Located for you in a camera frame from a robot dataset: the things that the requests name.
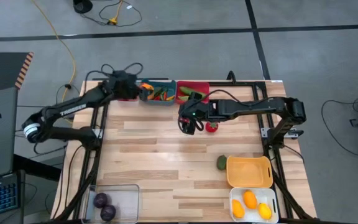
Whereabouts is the teal plastic basket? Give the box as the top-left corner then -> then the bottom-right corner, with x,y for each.
139,78 -> 177,106

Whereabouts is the black looped cable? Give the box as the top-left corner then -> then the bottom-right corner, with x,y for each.
100,63 -> 117,75

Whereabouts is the yellow toy mango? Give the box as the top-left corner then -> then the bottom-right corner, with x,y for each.
231,199 -> 246,219

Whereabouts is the orange plastic basket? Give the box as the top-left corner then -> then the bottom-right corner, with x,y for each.
226,155 -> 274,189

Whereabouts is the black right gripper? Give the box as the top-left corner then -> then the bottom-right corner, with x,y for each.
178,91 -> 218,136

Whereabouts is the white plastic basket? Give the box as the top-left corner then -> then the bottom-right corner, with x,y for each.
229,187 -> 280,223

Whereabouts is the yellow toy lemon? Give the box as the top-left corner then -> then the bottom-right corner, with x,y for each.
258,203 -> 273,221

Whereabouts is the black mat striped edge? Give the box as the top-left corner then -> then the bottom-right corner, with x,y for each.
0,52 -> 34,95

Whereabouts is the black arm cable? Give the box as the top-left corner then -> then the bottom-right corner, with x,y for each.
84,62 -> 144,82
201,89 -> 275,102

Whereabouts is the clear plastic bin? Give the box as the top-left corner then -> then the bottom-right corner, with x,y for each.
81,184 -> 140,224

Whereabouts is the large green toy cucumber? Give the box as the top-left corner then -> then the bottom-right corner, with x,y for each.
179,86 -> 208,100

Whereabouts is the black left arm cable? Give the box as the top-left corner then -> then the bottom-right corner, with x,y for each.
84,62 -> 144,82

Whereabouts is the green toy avocado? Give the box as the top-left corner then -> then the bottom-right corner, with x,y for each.
216,154 -> 228,171

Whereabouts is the black round stand base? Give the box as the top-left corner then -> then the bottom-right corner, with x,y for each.
72,0 -> 93,14

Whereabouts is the yellow floor cable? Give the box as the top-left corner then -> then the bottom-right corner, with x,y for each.
29,0 -> 76,103

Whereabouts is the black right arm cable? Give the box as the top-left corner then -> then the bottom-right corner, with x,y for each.
201,89 -> 275,102

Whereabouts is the black floor cable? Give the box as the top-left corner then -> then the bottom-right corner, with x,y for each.
80,0 -> 142,27
321,98 -> 358,158

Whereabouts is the black metal table frame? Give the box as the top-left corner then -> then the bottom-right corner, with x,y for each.
54,74 -> 319,224

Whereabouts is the black floor beam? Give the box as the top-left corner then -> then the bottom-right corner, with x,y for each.
12,154 -> 62,182

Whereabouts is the red plastic basket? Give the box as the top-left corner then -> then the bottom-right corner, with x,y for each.
175,80 -> 210,105

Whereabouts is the orange toy mango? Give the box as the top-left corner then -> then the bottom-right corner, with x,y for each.
243,190 -> 258,210

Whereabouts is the orange toy bell pepper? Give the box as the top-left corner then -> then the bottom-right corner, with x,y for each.
140,82 -> 155,101

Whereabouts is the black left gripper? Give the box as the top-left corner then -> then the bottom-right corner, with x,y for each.
108,70 -> 149,102

